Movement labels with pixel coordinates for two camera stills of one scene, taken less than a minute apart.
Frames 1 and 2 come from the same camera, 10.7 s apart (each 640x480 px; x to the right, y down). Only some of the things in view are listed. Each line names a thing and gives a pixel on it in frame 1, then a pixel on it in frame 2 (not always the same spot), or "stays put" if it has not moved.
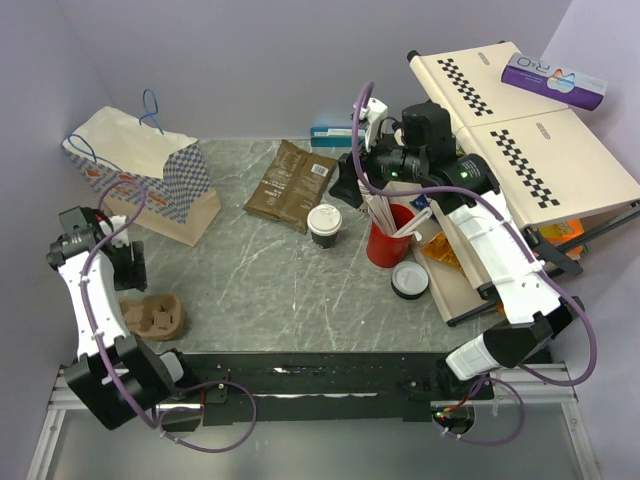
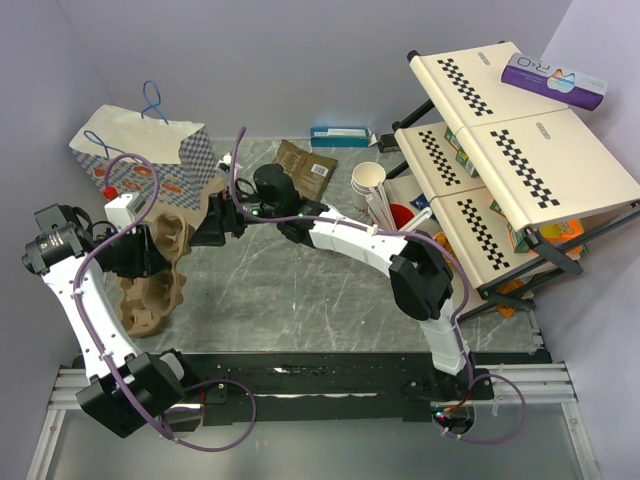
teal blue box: [334, 137] stays put
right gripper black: [346, 187] -> [211, 231]
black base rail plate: [272, 388] stays put
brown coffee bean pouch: [292, 186] stays put
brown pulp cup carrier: [154, 317] -> [173, 236]
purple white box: [547, 79] stays put
